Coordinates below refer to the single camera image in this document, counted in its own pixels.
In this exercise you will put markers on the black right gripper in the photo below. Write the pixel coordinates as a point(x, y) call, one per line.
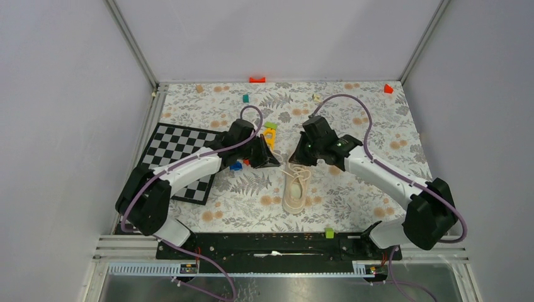
point(298, 156)

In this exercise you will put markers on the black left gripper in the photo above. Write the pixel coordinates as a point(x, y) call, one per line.
point(265, 158)

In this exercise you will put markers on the beige sneaker with laces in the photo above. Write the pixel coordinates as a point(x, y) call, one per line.
point(297, 179)

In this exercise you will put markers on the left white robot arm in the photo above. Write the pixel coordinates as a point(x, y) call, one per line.
point(181, 162)

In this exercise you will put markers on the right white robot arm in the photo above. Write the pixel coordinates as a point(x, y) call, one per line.
point(429, 205)

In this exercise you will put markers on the blue toy piece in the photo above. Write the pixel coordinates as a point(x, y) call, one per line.
point(236, 167)

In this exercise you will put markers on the floral patterned table mat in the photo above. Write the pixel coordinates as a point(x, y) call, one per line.
point(250, 200)

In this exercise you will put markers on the orange arch block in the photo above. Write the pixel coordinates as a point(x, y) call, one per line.
point(257, 80)

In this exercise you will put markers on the lime green cube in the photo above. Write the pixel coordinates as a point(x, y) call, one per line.
point(329, 233)

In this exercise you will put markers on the red wedge block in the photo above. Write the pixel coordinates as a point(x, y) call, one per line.
point(388, 89)

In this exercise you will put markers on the black white checkerboard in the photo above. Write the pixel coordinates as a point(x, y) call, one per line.
point(169, 143)

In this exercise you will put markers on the yellow triangular toy frame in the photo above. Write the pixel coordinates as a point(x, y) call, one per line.
point(270, 137)

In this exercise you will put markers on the green block on frame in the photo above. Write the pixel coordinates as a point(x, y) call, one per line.
point(270, 125)

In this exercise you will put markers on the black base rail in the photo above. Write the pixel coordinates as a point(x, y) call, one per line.
point(287, 248)

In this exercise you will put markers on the white slotted cable duct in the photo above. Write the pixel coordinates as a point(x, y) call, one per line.
point(189, 269)

